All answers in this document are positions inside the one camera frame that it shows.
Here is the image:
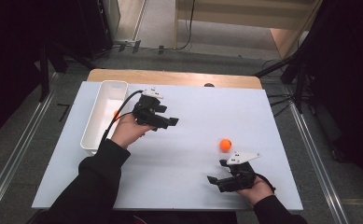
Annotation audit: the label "white plastic bin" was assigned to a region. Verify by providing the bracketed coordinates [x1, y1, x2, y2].
[79, 79, 130, 156]

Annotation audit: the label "person's left hand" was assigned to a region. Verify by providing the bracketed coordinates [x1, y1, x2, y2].
[110, 113, 155, 149]

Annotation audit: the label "black cabinet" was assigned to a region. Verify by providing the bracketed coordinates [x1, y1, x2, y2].
[77, 0, 121, 61]

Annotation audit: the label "black floor cables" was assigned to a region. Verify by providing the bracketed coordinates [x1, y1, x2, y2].
[266, 92, 296, 119]

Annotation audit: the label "person's right hand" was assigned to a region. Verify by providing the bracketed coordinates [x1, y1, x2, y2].
[236, 175, 275, 206]

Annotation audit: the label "black metal stand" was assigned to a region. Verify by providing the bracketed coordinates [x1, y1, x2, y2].
[38, 38, 97, 103]
[253, 0, 329, 115]

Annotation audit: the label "light wooden panel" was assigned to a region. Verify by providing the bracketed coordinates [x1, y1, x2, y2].
[268, 0, 324, 60]

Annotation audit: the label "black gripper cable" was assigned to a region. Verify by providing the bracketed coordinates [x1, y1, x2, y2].
[100, 90, 145, 147]

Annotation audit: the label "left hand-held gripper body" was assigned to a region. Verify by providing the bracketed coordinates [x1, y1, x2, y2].
[132, 88, 171, 131]

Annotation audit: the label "black gripper strap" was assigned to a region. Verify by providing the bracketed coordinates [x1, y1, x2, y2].
[255, 173, 277, 194]

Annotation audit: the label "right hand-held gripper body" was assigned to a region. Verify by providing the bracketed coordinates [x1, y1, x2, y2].
[216, 151, 262, 193]

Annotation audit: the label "person's dark clothing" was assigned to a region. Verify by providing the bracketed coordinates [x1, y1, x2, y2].
[103, 210, 239, 224]

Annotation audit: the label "metal floor rail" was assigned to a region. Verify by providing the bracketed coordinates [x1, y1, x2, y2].
[0, 72, 59, 224]
[288, 102, 351, 224]

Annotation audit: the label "hanging black cable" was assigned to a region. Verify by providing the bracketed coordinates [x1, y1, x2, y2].
[173, 0, 197, 52]

